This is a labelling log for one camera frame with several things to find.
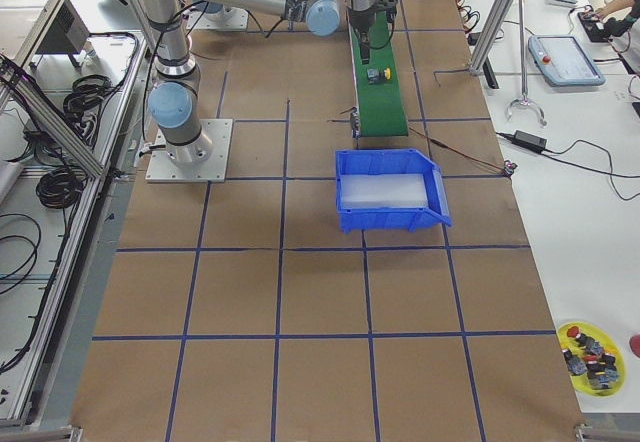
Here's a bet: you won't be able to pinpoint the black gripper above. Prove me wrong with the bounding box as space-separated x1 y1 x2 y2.
347 8 374 64

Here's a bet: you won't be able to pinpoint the yellow push button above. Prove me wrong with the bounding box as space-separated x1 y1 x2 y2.
366 67 392 85

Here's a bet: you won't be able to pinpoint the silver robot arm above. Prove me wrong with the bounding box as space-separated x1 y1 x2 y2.
200 2 224 16
139 0 381 166

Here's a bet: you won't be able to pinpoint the pile of spare buttons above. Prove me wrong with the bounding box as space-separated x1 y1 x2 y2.
561 325 622 396

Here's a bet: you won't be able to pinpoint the person hand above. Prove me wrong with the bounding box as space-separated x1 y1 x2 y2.
594 0 626 20

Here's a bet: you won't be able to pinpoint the green conveyor belt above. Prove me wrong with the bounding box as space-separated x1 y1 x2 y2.
349 11 408 139

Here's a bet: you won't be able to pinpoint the blue bin right side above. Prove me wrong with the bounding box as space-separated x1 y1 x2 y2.
335 149 452 233

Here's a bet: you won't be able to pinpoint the silver reacher grabber tool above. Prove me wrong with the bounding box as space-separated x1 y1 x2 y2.
506 0 547 127

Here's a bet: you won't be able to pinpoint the teach pendant tablet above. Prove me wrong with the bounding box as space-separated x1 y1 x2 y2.
527 35 606 87

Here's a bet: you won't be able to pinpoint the black power adapter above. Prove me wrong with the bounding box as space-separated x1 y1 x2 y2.
512 130 547 153

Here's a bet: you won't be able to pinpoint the brown paper table cover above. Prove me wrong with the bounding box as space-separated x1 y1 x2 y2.
71 0 582 441

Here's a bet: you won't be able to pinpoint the yellow plate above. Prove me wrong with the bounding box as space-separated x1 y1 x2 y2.
556 321 626 397

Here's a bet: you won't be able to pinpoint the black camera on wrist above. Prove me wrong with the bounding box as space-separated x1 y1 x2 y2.
377 0 398 25

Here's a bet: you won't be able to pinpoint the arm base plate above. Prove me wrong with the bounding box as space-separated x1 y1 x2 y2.
146 119 233 183
186 6 248 32

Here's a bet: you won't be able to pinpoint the aluminium frame post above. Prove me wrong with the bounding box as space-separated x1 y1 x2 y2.
469 0 513 75

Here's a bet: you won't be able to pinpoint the coiled black cables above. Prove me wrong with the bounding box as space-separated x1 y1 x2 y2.
35 165 83 210

